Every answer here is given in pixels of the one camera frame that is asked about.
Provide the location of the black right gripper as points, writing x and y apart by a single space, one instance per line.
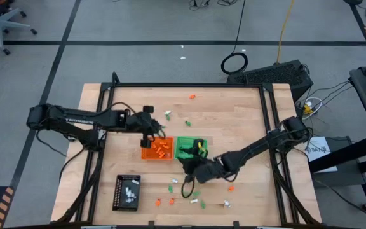
205 170

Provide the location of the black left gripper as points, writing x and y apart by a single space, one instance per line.
138 122

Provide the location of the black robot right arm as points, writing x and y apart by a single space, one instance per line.
259 146

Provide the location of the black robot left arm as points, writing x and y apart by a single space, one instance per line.
75 117

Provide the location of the green plastic basket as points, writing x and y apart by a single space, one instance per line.
183 141

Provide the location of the orange plastic basket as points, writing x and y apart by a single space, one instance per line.
148 154

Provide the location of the black plastic basket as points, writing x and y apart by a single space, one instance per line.
119 197

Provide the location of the black computer tower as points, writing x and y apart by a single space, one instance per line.
272 76

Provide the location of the yellow power plug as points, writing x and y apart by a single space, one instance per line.
307 110

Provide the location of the white paper sheet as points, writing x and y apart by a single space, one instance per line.
321 156

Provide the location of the blue seat office chair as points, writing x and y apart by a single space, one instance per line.
0 23

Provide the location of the black stand foot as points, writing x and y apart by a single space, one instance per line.
353 1

